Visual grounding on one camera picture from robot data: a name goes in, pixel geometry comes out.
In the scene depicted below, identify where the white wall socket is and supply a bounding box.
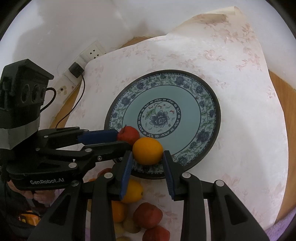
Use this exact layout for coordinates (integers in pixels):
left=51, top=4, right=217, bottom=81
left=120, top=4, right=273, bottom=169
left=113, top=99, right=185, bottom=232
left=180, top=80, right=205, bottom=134
left=80, top=41, right=106, bottom=62

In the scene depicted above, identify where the small orange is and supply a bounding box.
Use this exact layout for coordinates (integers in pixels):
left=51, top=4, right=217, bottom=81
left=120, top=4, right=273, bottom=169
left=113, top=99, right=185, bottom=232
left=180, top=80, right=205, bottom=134
left=87, top=199, right=92, bottom=212

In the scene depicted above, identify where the black camera module on gripper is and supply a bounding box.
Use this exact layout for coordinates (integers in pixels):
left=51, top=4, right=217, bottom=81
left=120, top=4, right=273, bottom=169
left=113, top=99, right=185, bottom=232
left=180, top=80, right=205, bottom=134
left=0, top=59, right=54, bottom=150

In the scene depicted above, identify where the person left hand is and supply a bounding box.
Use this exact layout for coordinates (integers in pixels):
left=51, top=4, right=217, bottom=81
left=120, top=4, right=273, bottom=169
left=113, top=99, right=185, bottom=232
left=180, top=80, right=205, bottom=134
left=7, top=181, right=56, bottom=204

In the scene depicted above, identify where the white coax wall plate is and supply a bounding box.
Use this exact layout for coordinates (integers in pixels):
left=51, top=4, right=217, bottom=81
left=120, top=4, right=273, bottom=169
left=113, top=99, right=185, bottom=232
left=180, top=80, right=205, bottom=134
left=54, top=74, right=82, bottom=99

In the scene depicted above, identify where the small green yellow fruit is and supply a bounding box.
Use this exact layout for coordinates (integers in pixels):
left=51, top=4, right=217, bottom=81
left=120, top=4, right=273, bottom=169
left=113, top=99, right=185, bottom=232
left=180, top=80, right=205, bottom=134
left=116, top=236, right=131, bottom=241
left=122, top=218, right=141, bottom=233
left=114, top=223, right=125, bottom=237

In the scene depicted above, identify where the blue floral ceramic plate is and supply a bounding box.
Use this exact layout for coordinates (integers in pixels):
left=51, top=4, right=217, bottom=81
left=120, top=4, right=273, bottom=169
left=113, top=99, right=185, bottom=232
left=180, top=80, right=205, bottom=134
left=104, top=70, right=221, bottom=170

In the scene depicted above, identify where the purple fluffy towel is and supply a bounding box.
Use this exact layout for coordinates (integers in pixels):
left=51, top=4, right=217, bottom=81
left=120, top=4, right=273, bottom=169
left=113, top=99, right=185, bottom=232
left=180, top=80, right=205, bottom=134
left=265, top=210, right=295, bottom=240

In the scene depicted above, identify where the small red apple with stem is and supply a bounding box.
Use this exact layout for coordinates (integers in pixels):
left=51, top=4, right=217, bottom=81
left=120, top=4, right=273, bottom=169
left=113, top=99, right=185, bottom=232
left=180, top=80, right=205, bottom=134
left=117, top=126, right=140, bottom=145

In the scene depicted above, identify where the large yellow orange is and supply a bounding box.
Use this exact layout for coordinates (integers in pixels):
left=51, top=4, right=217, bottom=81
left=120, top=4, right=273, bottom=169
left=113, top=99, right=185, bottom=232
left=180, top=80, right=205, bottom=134
left=132, top=137, right=164, bottom=166

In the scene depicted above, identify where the black power adapter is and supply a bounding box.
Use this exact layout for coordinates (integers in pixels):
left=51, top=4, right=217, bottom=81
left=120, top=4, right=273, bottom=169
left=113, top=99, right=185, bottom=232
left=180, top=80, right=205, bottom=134
left=68, top=62, right=84, bottom=78

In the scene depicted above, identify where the large orange pile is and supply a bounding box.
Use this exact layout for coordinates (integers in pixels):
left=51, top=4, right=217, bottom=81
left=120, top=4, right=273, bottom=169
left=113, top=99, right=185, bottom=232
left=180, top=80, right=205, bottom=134
left=121, top=179, right=144, bottom=204

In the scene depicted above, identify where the white floral table cover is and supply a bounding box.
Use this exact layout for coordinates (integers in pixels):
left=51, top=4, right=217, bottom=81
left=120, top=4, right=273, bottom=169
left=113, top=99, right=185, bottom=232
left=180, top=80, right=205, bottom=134
left=67, top=6, right=288, bottom=230

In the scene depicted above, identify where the black power cable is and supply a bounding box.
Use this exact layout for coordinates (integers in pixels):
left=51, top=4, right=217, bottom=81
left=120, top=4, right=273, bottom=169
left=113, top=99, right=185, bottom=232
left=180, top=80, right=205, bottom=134
left=55, top=73, right=86, bottom=129

